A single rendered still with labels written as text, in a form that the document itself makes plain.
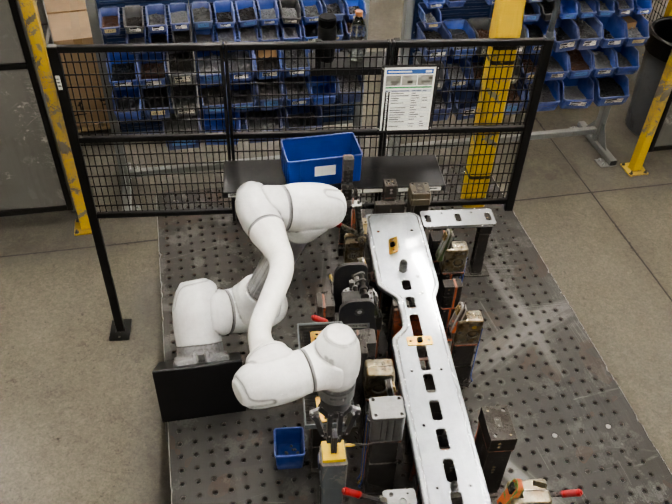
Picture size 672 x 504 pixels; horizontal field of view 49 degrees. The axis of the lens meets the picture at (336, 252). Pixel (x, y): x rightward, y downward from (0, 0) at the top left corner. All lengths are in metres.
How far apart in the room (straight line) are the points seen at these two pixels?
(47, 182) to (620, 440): 3.15
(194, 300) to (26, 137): 1.97
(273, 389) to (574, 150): 4.03
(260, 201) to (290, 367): 0.56
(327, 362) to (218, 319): 0.92
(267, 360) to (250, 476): 0.92
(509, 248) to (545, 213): 1.43
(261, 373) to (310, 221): 0.60
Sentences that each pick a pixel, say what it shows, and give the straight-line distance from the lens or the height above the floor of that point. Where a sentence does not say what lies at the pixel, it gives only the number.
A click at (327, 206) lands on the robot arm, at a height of 1.54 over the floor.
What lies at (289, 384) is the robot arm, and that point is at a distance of 1.63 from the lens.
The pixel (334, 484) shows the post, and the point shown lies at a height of 1.05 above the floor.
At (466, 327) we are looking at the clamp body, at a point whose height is 1.02.
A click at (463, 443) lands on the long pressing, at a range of 2.25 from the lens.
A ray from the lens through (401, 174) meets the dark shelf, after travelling 3.09.
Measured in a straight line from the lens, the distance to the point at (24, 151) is 4.29.
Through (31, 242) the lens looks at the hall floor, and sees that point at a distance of 4.55.
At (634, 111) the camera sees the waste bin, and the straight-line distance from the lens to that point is 5.67.
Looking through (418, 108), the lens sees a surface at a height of 1.26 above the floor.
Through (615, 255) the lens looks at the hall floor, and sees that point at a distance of 4.58.
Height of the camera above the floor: 2.84
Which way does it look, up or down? 42 degrees down
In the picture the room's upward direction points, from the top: 2 degrees clockwise
